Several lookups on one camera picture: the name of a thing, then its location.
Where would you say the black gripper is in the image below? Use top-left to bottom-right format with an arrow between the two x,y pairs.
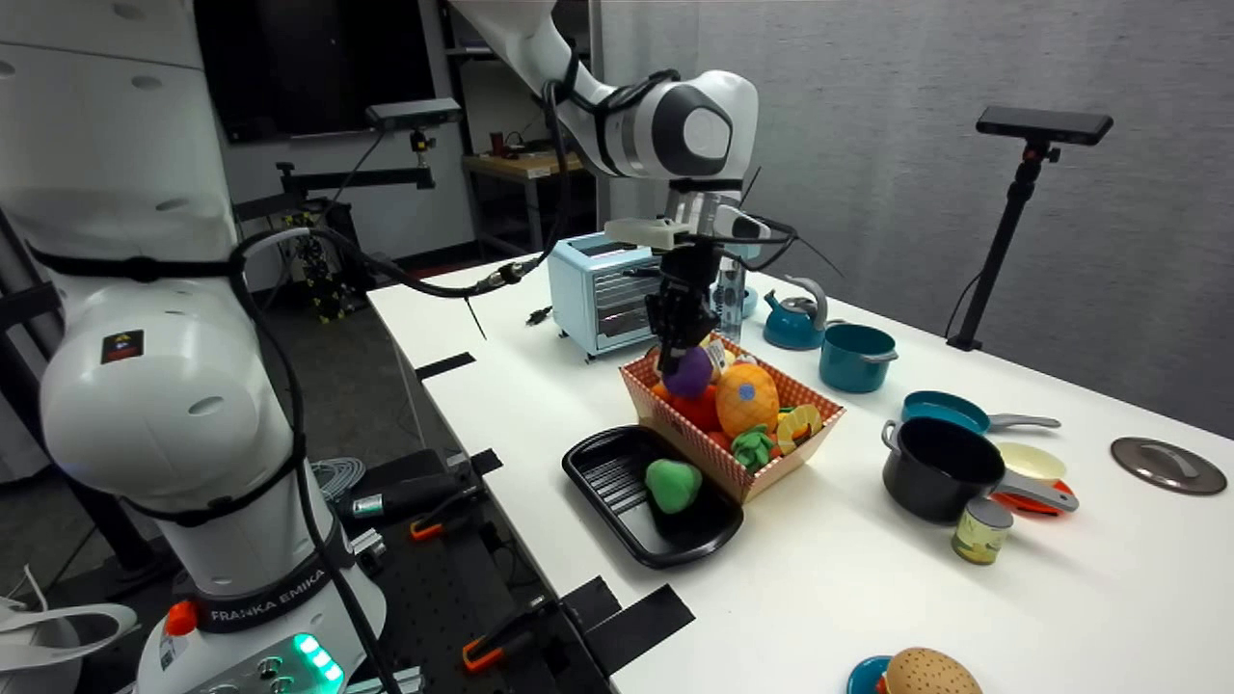
649,243 -> 717,376

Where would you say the purple fruit plush toy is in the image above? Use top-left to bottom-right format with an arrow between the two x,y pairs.
662,347 -> 715,395

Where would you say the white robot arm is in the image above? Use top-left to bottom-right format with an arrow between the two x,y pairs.
0,0 -> 758,694

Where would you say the red plush toy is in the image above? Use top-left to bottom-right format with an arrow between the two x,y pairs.
662,386 -> 722,431

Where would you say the orange fruit plush toy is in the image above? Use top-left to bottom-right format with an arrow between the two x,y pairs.
717,363 -> 780,434

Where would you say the red checkered cardboard basket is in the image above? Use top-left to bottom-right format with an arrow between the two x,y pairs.
621,334 -> 842,502

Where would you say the teal toy kettle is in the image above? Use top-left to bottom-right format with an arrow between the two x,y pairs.
765,275 -> 828,349

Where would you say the yellow corn plush toy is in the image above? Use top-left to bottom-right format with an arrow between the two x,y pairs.
776,404 -> 825,456

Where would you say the green pear plush toy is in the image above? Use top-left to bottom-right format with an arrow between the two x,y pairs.
645,460 -> 700,512

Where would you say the black plastic tray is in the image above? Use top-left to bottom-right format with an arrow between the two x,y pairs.
563,422 -> 743,565

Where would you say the teal toy pot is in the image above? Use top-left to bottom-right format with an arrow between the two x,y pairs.
822,324 -> 897,392

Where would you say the teal toy frying pan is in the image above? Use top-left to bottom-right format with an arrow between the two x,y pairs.
901,390 -> 1059,434

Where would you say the black toy pot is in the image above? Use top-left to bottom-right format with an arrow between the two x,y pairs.
883,417 -> 1005,524

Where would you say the small yellow toy can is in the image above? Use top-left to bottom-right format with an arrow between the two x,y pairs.
954,497 -> 1015,565

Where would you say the yellow and red toy pan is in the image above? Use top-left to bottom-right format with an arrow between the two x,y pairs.
993,439 -> 1068,521

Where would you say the plush burger toy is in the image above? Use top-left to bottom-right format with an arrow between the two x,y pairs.
846,649 -> 983,694

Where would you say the clear plastic water bottle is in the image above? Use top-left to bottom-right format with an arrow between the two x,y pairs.
715,264 -> 749,340

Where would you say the light blue toaster oven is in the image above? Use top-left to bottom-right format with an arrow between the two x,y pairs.
549,230 -> 658,354

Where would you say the round metal table grommet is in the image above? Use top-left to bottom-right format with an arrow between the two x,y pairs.
1112,434 -> 1226,497

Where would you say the orange handled clamp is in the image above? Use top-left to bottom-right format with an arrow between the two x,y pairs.
457,599 -> 555,673

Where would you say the black camera tripod stand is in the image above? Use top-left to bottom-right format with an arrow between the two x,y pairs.
948,102 -> 1113,349

